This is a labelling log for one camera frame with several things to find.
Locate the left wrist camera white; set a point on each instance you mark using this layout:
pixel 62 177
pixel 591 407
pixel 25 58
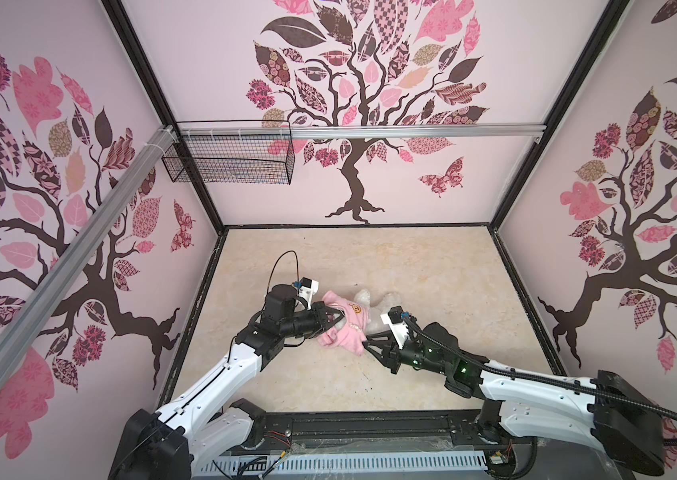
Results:
pixel 307 288

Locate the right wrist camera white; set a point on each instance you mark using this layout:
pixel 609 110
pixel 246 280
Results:
pixel 394 319

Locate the left aluminium rail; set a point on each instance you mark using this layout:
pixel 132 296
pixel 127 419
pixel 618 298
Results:
pixel 21 333

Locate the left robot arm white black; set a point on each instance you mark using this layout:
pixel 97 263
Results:
pixel 198 426

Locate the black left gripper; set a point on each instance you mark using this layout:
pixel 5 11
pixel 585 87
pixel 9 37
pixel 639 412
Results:
pixel 320 323

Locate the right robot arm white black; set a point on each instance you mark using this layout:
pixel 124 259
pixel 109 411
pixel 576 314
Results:
pixel 604 413

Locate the pink teddy hoodie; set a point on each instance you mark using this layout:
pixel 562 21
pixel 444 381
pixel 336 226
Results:
pixel 348 333

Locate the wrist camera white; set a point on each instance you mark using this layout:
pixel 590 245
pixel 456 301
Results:
pixel 307 288
pixel 394 319

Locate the black wire basket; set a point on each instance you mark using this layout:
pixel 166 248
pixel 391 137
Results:
pixel 232 151

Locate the white teddy bear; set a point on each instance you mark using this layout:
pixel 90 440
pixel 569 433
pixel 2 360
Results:
pixel 374 323

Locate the aluminium rail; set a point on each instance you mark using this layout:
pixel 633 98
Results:
pixel 21 333
pixel 363 132

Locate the back aluminium rail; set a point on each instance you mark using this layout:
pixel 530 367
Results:
pixel 363 132

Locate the white slotted cable duct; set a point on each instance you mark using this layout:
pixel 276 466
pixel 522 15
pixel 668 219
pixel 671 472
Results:
pixel 312 466

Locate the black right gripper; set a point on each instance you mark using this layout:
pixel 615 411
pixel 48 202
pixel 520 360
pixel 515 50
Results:
pixel 390 356

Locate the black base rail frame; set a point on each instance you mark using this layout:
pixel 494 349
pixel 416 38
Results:
pixel 422 431

